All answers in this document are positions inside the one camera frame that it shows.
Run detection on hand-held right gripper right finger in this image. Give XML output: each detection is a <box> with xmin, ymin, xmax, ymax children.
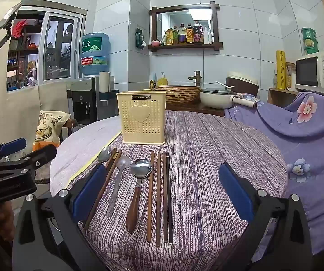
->
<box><xmin>218</xmin><ymin>162</ymin><xmax>313</xmax><ymax>271</ymax></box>

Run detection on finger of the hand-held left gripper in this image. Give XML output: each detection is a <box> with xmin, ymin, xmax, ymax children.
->
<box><xmin>0</xmin><ymin>138</ymin><xmax>27</xmax><ymax>164</ymax></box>
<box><xmin>0</xmin><ymin>144</ymin><xmax>58</xmax><ymax>181</ymax></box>

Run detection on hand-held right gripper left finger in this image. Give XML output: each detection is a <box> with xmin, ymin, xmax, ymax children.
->
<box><xmin>12</xmin><ymin>164</ymin><xmax>107</xmax><ymax>271</ymax></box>

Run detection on all-metal spoon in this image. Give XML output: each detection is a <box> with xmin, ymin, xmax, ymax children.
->
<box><xmin>107</xmin><ymin>156</ymin><xmax>132</xmax><ymax>217</ymax></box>
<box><xmin>95</xmin><ymin>146</ymin><xmax>112</xmax><ymax>170</ymax></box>

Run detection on wooden-handled metal spoon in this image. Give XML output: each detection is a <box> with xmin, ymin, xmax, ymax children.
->
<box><xmin>126</xmin><ymin>159</ymin><xmax>153</xmax><ymax>233</ymax></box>

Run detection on dark brown chopstick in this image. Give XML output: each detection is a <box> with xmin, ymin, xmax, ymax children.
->
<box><xmin>166</xmin><ymin>152</ymin><xmax>174</xmax><ymax>245</ymax></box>

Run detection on cream perforated utensil basket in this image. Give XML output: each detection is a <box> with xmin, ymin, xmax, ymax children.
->
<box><xmin>116</xmin><ymin>90</ymin><xmax>167</xmax><ymax>145</ymax></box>

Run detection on printed snack bag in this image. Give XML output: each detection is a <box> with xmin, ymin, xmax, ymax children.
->
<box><xmin>33</xmin><ymin>111</ymin><xmax>71</xmax><ymax>151</ymax></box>

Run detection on beige cloth panel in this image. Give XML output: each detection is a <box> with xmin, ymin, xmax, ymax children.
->
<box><xmin>0</xmin><ymin>79</ymin><xmax>68</xmax><ymax>159</ymax></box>

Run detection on purple striped tablecloth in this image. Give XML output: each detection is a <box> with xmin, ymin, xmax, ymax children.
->
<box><xmin>50</xmin><ymin>110</ymin><xmax>289</xmax><ymax>271</ymax></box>

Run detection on dark wooden chair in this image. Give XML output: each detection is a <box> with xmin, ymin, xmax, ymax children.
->
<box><xmin>61</xmin><ymin>90</ymin><xmax>78</xmax><ymax>139</ymax></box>

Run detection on grey water dispenser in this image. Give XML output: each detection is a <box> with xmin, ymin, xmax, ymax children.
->
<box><xmin>67</xmin><ymin>76</ymin><xmax>114</xmax><ymax>126</ymax></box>

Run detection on purple floral blanket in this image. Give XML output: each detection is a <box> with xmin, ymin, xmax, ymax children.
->
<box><xmin>224</xmin><ymin>90</ymin><xmax>324</xmax><ymax>256</ymax></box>

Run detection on grey-blue cup holder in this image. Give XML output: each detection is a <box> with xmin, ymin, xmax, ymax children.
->
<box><xmin>99</xmin><ymin>90</ymin><xmax>116</xmax><ymax>102</ymax></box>

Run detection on white pan with glass lid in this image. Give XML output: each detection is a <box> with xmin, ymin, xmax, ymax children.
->
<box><xmin>200</xmin><ymin>87</ymin><xmax>257</xmax><ymax>109</ymax></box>

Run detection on white cup dispenser tube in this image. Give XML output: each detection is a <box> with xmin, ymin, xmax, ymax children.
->
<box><xmin>99</xmin><ymin>71</ymin><xmax>111</xmax><ymax>92</ymax></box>

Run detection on light wooden cabinet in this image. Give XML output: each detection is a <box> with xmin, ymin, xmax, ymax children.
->
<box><xmin>268</xmin><ymin>87</ymin><xmax>299</xmax><ymax>108</ymax></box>

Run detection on aluminium sliding window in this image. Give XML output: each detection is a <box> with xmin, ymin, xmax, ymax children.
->
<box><xmin>6</xmin><ymin>1</ymin><xmax>87</xmax><ymax>92</ymax></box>

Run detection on white and brown rice cooker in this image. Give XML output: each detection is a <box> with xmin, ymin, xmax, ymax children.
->
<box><xmin>225</xmin><ymin>72</ymin><xmax>260</xmax><ymax>96</ymax></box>

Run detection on woven basket basin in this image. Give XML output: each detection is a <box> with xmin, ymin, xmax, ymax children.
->
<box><xmin>155</xmin><ymin>85</ymin><xmax>201</xmax><ymax>105</ymax></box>

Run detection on blue water jug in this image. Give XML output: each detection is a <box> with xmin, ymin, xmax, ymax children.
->
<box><xmin>80</xmin><ymin>32</ymin><xmax>111</xmax><ymax>77</ymax></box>

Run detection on red feathery decoration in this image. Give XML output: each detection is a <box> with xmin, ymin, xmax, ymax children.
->
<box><xmin>12</xmin><ymin>19</ymin><xmax>28</xmax><ymax>38</ymax></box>

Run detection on bronze faucet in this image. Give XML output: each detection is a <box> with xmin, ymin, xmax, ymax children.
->
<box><xmin>188</xmin><ymin>70</ymin><xmax>201</xmax><ymax>87</ymax></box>

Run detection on phone on black stand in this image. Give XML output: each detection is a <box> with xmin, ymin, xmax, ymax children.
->
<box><xmin>0</xmin><ymin>1</ymin><xmax>24</xmax><ymax>74</ymax></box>

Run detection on yellow roll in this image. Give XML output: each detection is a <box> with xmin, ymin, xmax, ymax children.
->
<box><xmin>276</xmin><ymin>50</ymin><xmax>287</xmax><ymax>90</ymax></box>

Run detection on glass storage jar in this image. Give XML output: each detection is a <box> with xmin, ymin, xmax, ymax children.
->
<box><xmin>286</xmin><ymin>62</ymin><xmax>296</xmax><ymax>89</ymax></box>

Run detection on white microwave oven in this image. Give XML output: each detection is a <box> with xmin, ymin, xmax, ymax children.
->
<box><xmin>295</xmin><ymin>49</ymin><xmax>324</xmax><ymax>93</ymax></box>

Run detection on green hanging packet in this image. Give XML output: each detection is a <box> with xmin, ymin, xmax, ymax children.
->
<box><xmin>135</xmin><ymin>28</ymin><xmax>147</xmax><ymax>48</ymax></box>

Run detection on row of condiment bottles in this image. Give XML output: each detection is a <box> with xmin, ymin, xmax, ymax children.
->
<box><xmin>162</xmin><ymin>21</ymin><xmax>215</xmax><ymax>46</ymax></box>

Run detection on dark wooden wall shelf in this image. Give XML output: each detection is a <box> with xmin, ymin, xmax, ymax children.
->
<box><xmin>148</xmin><ymin>1</ymin><xmax>224</xmax><ymax>53</ymax></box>

